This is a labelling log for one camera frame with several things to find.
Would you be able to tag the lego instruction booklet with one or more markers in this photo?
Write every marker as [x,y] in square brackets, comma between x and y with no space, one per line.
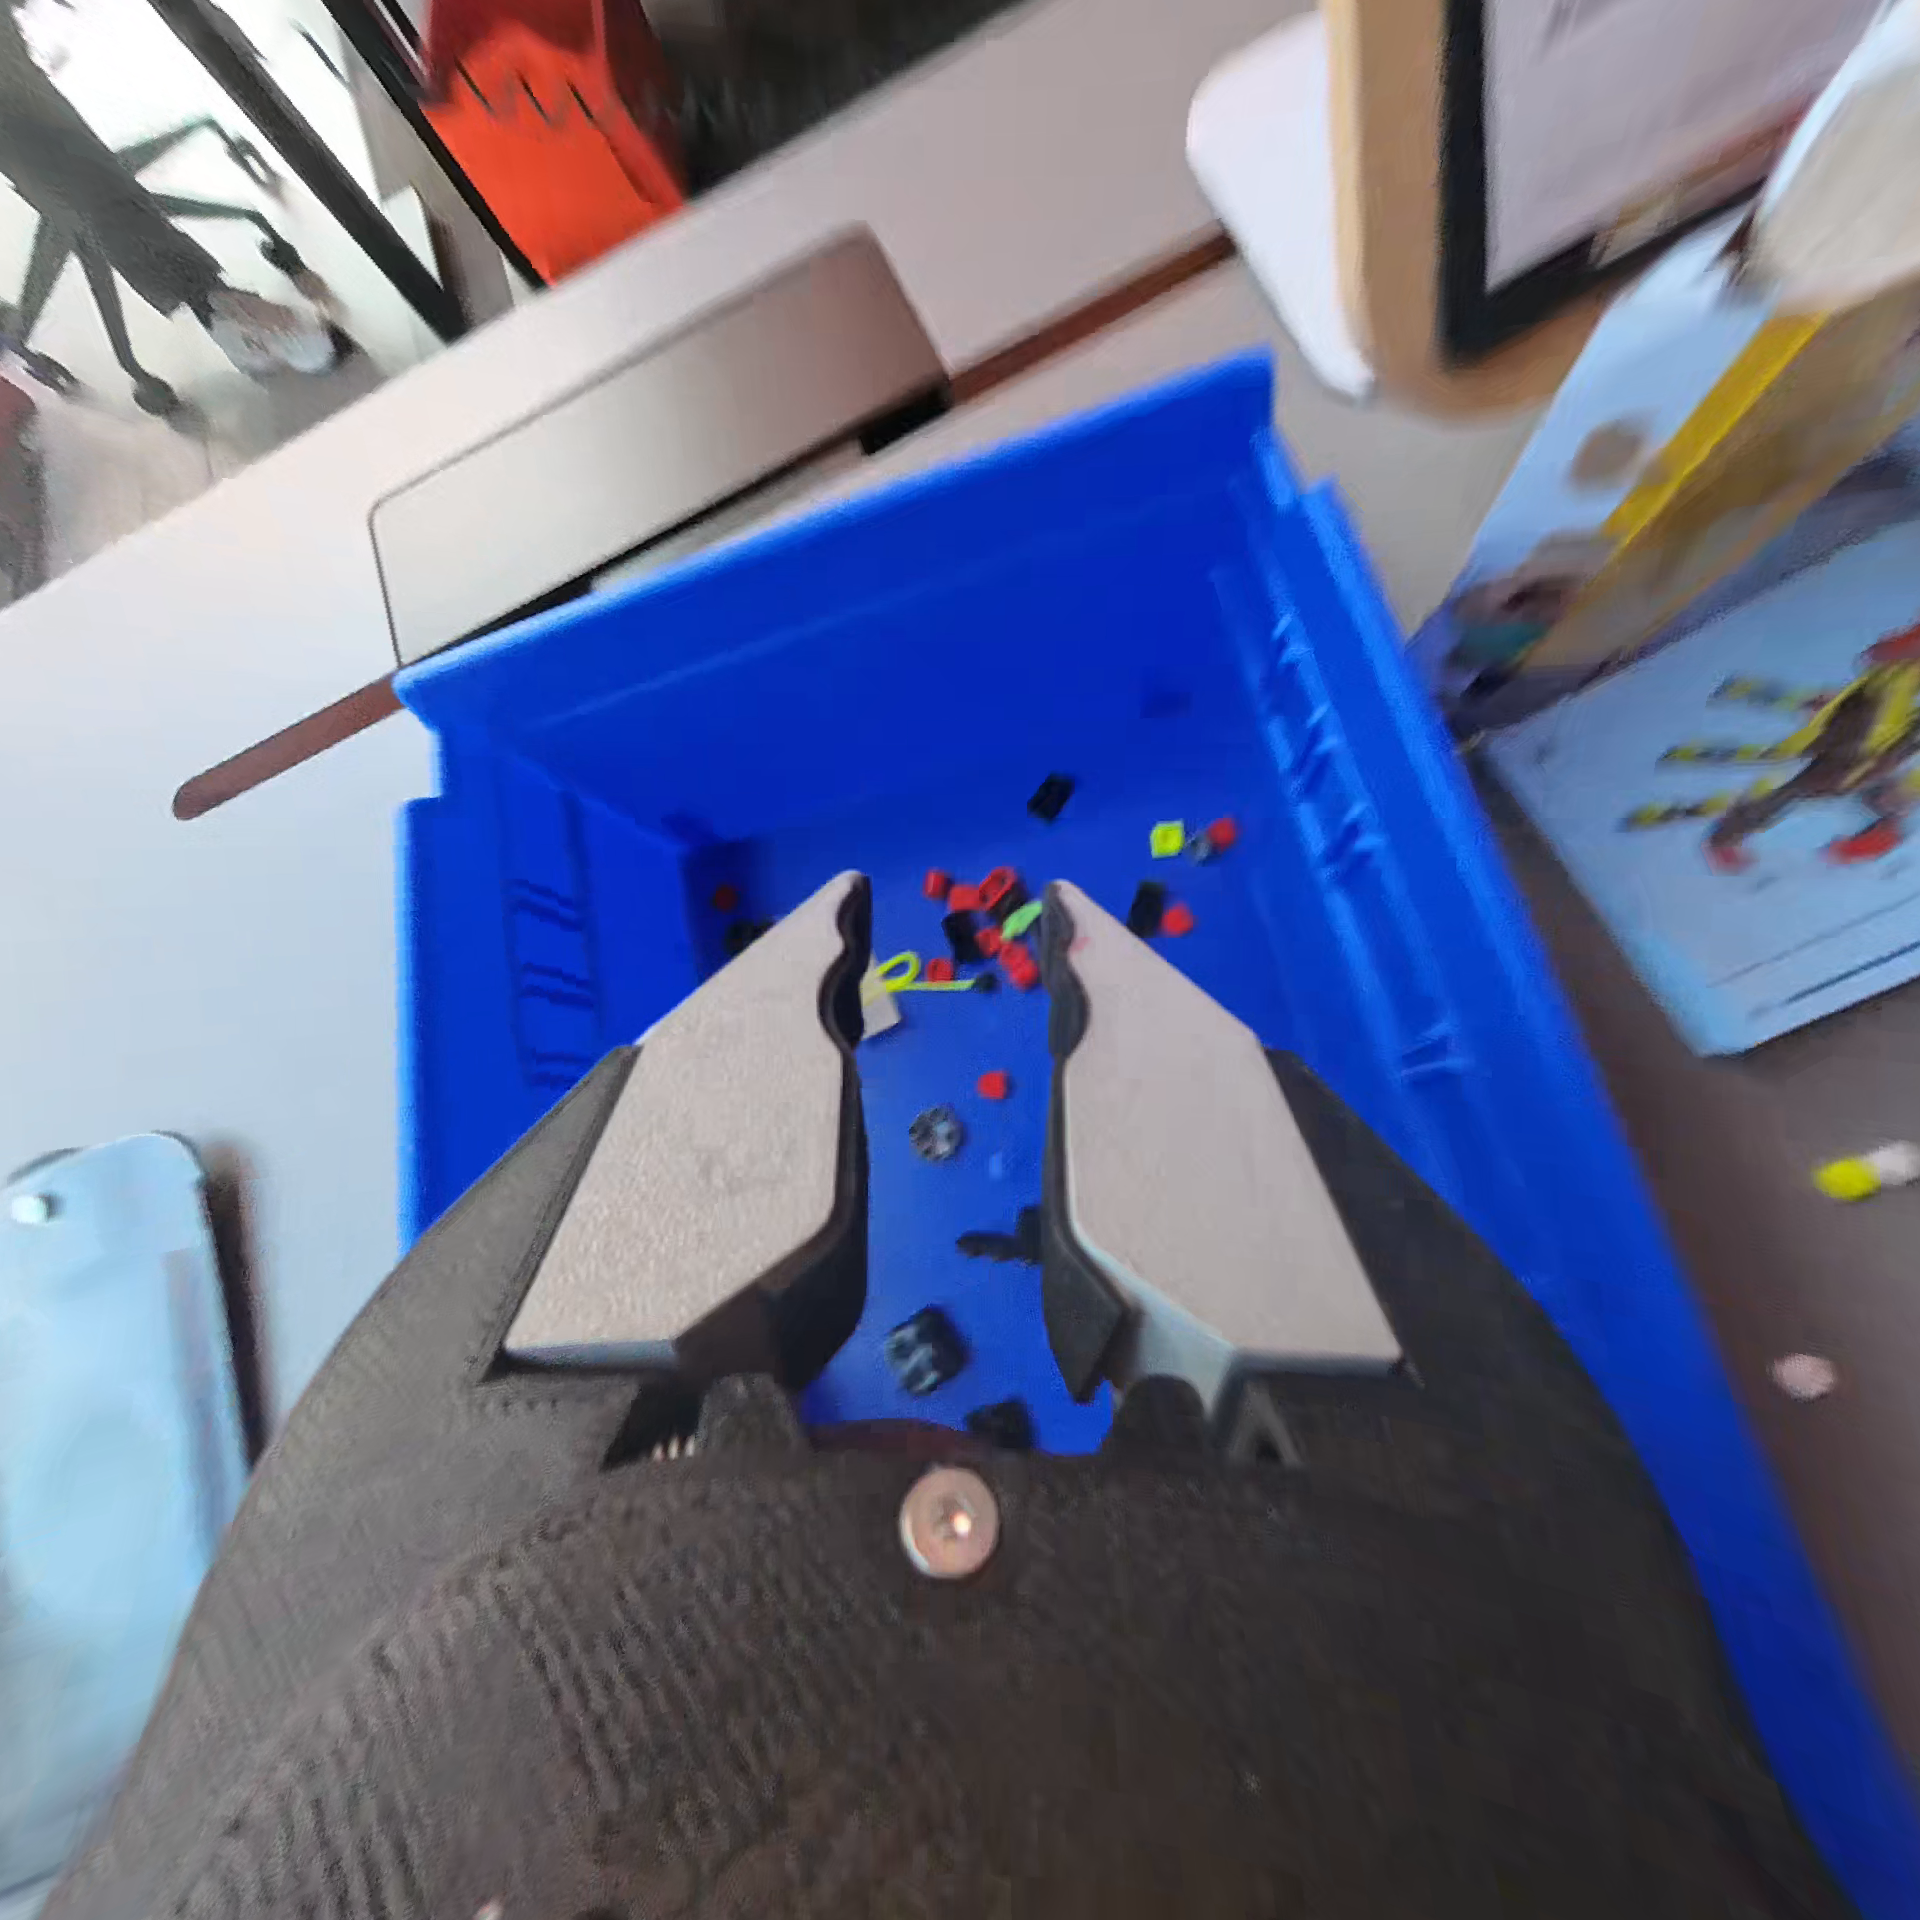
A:
[1769,900]

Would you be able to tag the yellow and white lego piece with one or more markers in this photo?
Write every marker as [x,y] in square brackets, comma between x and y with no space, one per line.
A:
[1851,1176]

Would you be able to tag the orange bag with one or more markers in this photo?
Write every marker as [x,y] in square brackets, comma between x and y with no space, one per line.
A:
[557,135]

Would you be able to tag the clear plastic bag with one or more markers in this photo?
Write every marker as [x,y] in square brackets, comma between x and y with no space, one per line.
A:
[106,1425]

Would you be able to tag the blue plastic bin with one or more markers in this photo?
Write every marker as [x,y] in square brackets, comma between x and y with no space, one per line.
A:
[960,628]

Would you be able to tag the colourful lego box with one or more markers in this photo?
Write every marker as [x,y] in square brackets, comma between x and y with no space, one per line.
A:
[1695,493]

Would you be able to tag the grey closed laptop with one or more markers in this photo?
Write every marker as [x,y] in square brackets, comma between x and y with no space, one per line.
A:
[646,434]

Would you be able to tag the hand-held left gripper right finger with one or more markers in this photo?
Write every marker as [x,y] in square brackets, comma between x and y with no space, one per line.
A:
[1201,1184]

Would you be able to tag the black office chair base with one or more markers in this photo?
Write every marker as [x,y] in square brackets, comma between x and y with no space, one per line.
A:
[119,225]

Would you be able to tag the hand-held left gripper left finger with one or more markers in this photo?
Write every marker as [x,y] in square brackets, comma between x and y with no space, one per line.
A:
[705,1141]

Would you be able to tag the white stand base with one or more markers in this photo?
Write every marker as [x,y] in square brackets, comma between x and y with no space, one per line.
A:
[1277,194]

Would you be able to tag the black table frame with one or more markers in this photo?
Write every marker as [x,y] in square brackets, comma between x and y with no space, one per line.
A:
[406,194]

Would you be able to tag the pile of small lego pieces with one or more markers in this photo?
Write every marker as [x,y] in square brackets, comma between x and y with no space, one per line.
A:
[992,1083]

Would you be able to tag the small pale lego piece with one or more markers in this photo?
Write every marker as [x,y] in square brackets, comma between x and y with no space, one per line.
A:
[1803,1373]

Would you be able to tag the wooden framed display stand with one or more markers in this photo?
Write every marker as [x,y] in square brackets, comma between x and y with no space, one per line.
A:
[1389,181]

